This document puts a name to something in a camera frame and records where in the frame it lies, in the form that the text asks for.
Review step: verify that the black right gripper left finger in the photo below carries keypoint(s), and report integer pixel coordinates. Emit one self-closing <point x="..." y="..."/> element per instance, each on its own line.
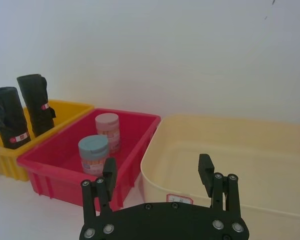
<point x="103" y="190"/>

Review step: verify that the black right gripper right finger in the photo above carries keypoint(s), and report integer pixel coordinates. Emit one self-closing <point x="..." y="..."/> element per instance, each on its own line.
<point x="221" y="190"/>

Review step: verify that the cream plastic bin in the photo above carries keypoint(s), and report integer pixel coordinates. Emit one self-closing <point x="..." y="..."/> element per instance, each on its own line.
<point x="235" y="160"/>

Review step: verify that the jar with blue lid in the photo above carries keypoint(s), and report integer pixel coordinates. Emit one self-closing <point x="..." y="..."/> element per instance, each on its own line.
<point x="93" y="155"/>

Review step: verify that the white red-edged label sticker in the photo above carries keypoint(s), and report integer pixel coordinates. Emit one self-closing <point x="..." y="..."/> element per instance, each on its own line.
<point x="180" y="198"/>

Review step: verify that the red plastic bin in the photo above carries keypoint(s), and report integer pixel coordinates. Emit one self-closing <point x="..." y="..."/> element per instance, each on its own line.
<point x="65" y="160"/>

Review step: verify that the jar with pink lid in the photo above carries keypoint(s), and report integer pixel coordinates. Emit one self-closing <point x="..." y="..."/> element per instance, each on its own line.
<point x="108" y="132"/>

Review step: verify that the yellow plastic bin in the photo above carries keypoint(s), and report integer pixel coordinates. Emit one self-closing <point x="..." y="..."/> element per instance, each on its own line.
<point x="55" y="115"/>

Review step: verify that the black rolled bag bundle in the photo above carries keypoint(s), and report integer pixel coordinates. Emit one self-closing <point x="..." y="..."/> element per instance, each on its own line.
<point x="8" y="117"/>
<point x="36" y="105"/>

